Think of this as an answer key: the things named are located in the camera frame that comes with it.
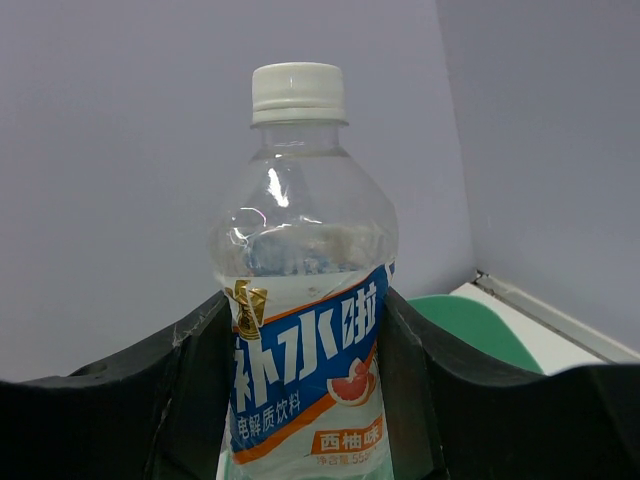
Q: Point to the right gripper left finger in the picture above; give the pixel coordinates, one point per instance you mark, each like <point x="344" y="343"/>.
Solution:
<point x="155" y="410"/>

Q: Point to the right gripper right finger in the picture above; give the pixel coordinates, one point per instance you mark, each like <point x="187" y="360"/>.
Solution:
<point x="454" y="412"/>

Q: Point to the white blue label bottle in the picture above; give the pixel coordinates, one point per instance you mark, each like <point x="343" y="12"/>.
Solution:
<point x="305" y="254"/>

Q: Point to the green plastic bin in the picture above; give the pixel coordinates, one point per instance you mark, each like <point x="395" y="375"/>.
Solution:
<point x="477" y="325"/>

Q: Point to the aluminium table frame rail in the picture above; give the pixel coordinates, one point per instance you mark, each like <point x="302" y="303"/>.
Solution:
<point x="556" y="340"/>

